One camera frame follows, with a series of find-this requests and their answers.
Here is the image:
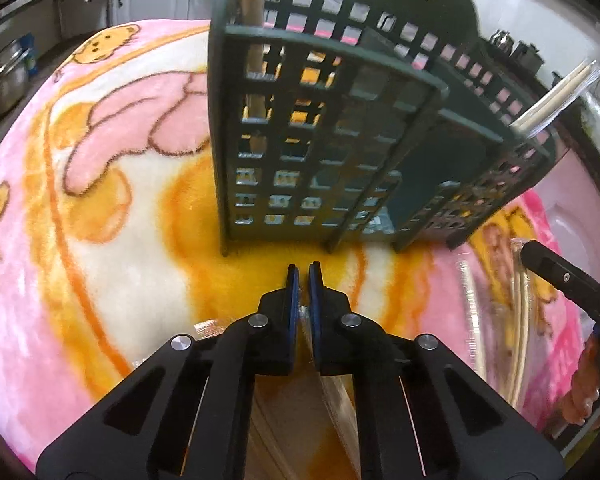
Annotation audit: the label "clear plastic packet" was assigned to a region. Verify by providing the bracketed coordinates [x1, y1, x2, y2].
[457, 237, 536, 411]

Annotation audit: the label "dark blue can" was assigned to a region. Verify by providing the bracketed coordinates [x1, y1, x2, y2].
[19, 34, 37, 77]

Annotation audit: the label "dark green utensil basket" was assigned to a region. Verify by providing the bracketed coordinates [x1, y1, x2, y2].
[207, 0, 556, 257]

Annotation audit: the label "steel pot stack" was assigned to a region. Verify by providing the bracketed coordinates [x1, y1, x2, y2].
[0, 42, 31, 118]

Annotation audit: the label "pink printed blanket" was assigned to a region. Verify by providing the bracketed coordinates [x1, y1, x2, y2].
[0, 19, 600, 480]

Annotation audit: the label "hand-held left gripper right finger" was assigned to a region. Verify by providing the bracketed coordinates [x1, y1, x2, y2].
[308, 261, 566, 480]

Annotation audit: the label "small steel kettle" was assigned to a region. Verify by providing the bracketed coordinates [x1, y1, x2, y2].
[489, 29, 515, 53]

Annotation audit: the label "person's right hand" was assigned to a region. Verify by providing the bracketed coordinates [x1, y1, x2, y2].
[569, 334, 600, 425]

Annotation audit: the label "packaged chopsticks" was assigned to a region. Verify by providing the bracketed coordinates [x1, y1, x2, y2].
[510, 59, 600, 138]

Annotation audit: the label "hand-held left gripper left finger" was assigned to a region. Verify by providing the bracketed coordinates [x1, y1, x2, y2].
[35, 264, 301, 480]

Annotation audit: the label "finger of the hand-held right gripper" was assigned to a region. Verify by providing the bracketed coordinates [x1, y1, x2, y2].
[520, 240, 600, 313]

